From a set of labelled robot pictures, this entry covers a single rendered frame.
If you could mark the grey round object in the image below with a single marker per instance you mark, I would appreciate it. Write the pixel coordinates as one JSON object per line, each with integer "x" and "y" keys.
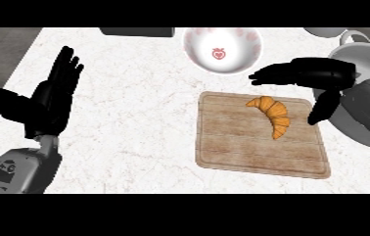
{"x": 322, "y": 31}

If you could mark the wooden cutting board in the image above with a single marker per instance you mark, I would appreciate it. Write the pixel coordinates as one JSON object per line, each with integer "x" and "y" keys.
{"x": 240, "y": 148}

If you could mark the golden croissant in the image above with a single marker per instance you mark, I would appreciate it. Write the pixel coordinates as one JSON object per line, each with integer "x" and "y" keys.
{"x": 275, "y": 112}

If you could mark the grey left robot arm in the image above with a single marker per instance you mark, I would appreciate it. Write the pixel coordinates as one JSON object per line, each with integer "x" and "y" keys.
{"x": 28, "y": 168}

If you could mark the white bowl with strawberry print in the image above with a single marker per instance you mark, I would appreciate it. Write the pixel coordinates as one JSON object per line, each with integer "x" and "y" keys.
{"x": 221, "y": 54}

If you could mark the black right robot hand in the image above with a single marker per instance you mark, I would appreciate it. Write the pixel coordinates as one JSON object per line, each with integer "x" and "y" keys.
{"x": 317, "y": 71}

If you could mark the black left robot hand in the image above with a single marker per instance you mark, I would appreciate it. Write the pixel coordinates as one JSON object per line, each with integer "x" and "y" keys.
{"x": 50, "y": 109}

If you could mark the grey metal pot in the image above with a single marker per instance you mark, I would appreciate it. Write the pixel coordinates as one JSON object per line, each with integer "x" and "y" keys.
{"x": 351, "y": 54}

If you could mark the dark grey flat appliance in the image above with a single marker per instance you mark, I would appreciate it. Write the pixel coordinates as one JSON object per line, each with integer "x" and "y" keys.
{"x": 137, "y": 31}

